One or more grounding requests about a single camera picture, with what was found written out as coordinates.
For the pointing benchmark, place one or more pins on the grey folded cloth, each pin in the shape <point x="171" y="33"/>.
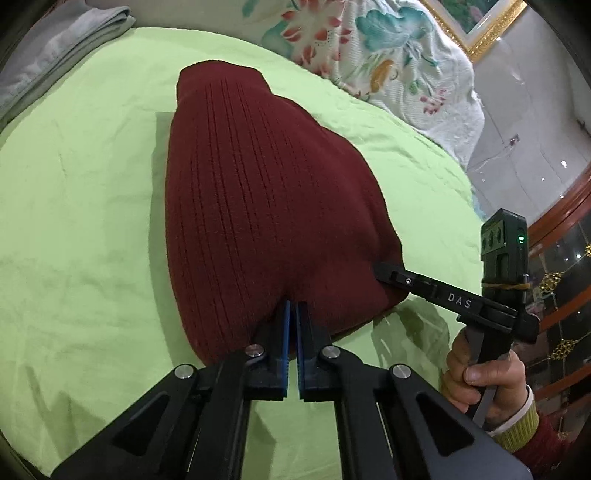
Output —
<point x="60" y="46"/>

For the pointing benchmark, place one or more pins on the person's right hand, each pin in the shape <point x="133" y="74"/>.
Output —
<point x="501" y="383"/>

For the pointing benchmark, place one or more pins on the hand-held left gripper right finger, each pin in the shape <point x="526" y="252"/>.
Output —
<point x="302" y="341"/>

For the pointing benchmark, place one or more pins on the person's right forearm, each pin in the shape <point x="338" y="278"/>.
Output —
<point x="540" y="447"/>

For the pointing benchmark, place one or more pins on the light green bed sheet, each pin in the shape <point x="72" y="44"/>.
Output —
<point x="83" y="184"/>

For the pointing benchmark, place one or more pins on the maroon knit sweater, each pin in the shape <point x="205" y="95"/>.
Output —
<point x="258" y="184"/>

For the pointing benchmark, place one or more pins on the white floral quilt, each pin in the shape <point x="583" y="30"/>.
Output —
<point x="392" y="60"/>

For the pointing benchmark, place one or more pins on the gold framed picture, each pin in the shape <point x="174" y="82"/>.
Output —
<point x="489" y="32"/>

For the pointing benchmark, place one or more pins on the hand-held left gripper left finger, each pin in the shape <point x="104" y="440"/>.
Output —
<point x="286" y="341"/>

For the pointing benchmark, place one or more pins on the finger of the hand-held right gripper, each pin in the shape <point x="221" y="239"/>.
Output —
<point x="406" y="280"/>

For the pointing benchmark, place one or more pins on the wooden glass cabinet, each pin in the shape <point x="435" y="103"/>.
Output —
<point x="563" y="277"/>

